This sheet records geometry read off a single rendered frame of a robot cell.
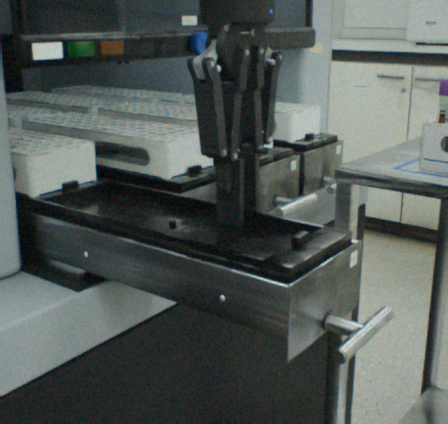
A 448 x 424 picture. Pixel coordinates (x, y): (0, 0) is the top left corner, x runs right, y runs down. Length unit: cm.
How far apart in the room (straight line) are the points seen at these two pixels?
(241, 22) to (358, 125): 250
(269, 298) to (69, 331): 25
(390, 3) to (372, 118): 85
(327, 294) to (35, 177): 36
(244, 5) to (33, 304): 36
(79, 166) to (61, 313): 20
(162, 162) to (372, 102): 230
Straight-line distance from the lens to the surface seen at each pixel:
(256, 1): 60
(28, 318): 65
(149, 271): 61
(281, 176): 95
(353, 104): 307
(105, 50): 74
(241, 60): 61
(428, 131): 86
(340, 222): 87
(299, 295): 53
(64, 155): 76
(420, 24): 295
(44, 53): 69
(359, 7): 374
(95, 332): 71
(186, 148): 82
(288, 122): 103
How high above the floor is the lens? 101
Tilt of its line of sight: 16 degrees down
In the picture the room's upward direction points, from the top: straight up
